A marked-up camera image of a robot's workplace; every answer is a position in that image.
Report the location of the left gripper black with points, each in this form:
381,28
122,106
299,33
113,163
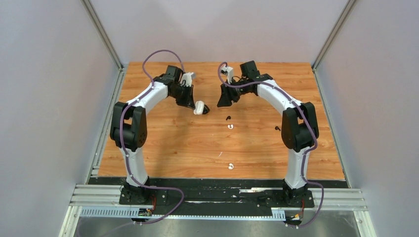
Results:
189,100

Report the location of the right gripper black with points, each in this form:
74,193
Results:
227,96

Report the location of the white earbud charging case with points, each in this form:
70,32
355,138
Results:
199,108

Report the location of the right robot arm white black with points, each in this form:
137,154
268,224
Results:
299,129

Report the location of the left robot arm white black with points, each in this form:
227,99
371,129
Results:
129,122

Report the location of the black earbud charging case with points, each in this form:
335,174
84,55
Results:
205,110

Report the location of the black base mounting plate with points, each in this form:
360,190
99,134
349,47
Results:
210,197

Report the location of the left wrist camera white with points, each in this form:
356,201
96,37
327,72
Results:
187,78

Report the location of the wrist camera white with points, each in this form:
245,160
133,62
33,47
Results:
187,78
228,72

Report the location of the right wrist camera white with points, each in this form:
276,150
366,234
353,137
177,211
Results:
228,72

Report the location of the left aluminium frame post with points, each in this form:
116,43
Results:
102,33

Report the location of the aluminium frame post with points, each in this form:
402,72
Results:
102,33
333,33

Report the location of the aluminium front rail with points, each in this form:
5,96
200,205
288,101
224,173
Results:
108,196

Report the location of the right aluminium frame post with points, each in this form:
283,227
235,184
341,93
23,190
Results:
333,33

